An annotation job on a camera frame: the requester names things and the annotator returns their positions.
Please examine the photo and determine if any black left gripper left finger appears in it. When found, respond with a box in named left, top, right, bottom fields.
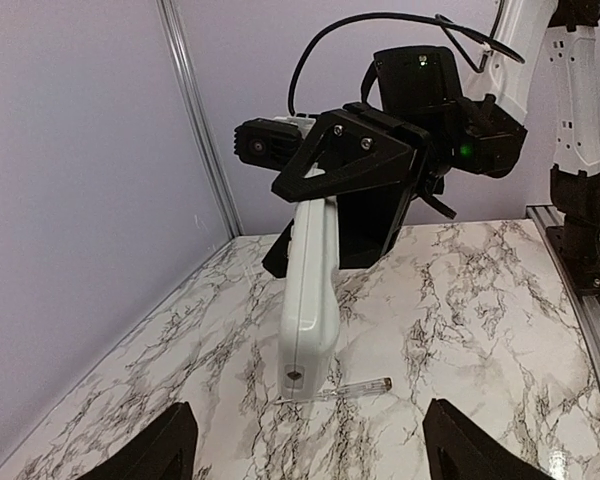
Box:
left=79, top=402, right=198, bottom=480

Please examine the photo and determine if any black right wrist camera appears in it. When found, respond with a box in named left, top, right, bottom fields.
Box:
left=234, top=116, right=315, bottom=171

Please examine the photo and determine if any aluminium frame corner post left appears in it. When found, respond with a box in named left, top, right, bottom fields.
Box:
left=156, top=0, right=243, bottom=238

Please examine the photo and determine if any white remote control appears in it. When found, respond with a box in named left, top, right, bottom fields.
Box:
left=278, top=199, right=340, bottom=400

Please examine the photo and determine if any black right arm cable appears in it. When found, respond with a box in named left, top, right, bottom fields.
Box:
left=287, top=12, right=527, bottom=117

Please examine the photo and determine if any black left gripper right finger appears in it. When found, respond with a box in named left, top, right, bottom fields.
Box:
left=422, top=399, right=551, bottom=480

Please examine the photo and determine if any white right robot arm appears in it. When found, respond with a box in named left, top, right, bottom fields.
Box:
left=266, top=1, right=600, bottom=295

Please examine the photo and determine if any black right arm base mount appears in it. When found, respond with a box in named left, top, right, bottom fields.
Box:
left=546, top=226, right=600, bottom=297

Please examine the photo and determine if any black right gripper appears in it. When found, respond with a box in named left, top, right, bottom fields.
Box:
left=263, top=46, right=525, bottom=278

